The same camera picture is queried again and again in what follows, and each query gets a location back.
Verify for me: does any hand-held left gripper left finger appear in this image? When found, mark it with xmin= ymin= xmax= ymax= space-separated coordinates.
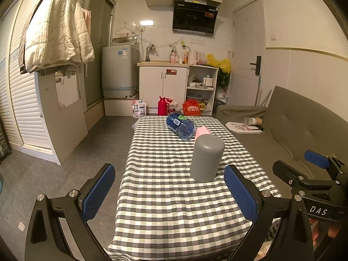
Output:
xmin=25 ymin=163 xmax=116 ymax=261

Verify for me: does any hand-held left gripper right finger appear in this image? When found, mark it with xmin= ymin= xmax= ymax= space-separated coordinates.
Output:
xmin=223 ymin=164 xmax=316 ymax=261

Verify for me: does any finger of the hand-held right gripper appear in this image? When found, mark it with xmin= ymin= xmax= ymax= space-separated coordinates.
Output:
xmin=304 ymin=149 xmax=348 ymax=180
xmin=272 ymin=160 xmax=338 ymax=196

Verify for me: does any grey cup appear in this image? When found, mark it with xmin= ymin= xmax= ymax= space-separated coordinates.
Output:
xmin=189 ymin=135 xmax=225 ymax=182

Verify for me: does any pink cup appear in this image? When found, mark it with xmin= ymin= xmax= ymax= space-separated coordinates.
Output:
xmin=194 ymin=126 xmax=212 ymax=145

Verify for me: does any person's right hand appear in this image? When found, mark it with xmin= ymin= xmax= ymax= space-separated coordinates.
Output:
xmin=308 ymin=217 xmax=344 ymax=246

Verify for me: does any grey-green sofa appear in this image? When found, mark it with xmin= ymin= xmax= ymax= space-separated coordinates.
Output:
xmin=216 ymin=85 xmax=348 ymax=196

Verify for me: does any grey white checkered tablecloth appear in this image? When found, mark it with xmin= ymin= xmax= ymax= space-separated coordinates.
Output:
xmin=105 ymin=115 xmax=282 ymax=261

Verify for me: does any printed paper sheet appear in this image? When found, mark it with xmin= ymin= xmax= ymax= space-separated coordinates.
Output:
xmin=225 ymin=121 xmax=264 ymax=134

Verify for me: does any white leaning board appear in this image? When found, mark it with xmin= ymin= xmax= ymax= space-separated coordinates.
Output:
xmin=35 ymin=65 xmax=89 ymax=165

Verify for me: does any white washing machine platform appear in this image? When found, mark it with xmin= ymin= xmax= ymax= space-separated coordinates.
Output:
xmin=103 ymin=94 xmax=139 ymax=116

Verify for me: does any blue water bottle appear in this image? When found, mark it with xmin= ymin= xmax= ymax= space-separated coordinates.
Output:
xmin=166 ymin=113 xmax=197 ymax=141

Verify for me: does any white blue detergent bag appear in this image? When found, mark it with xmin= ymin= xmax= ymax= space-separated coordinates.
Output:
xmin=132 ymin=100 xmax=147 ymax=119

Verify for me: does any red patterned bag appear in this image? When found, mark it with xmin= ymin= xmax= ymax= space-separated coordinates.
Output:
xmin=183 ymin=100 xmax=201 ymax=116

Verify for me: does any red thermos jug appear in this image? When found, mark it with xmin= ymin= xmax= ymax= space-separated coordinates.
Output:
xmin=158 ymin=96 xmax=170 ymax=116

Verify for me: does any white open shelf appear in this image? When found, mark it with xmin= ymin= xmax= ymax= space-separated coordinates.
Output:
xmin=186 ymin=65 xmax=219 ymax=115

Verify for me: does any white louvred wardrobe door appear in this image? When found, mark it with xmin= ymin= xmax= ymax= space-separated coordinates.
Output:
xmin=0 ymin=0 xmax=52 ymax=150

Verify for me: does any white sink cabinet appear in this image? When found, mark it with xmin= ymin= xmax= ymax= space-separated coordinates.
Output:
xmin=137 ymin=61 xmax=189 ymax=115

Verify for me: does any white washing machine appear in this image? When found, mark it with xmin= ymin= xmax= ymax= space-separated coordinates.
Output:
xmin=102 ymin=43 xmax=140 ymax=98

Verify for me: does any yellow plastic bag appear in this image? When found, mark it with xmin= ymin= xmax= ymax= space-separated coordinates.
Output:
xmin=207 ymin=54 xmax=231 ymax=74

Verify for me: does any metal faucet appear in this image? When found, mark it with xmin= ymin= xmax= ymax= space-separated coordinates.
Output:
xmin=145 ymin=44 xmax=156 ymax=62

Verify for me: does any white quilted jacket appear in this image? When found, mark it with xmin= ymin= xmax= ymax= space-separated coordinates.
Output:
xmin=18 ymin=0 xmax=95 ymax=74

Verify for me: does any pink garment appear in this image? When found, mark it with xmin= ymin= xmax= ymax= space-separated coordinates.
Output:
xmin=83 ymin=8 xmax=91 ymax=33

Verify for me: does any black range hood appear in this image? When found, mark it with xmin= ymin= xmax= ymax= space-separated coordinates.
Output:
xmin=172 ymin=0 xmax=219 ymax=36

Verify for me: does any broom handle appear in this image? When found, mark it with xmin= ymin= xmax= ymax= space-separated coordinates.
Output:
xmin=255 ymin=75 xmax=262 ymax=106

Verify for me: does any black door handle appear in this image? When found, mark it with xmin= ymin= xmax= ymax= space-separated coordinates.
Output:
xmin=249 ymin=56 xmax=262 ymax=74

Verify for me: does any wire clothes hanger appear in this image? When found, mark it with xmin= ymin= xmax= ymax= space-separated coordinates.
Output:
xmin=114 ymin=22 xmax=136 ymax=40

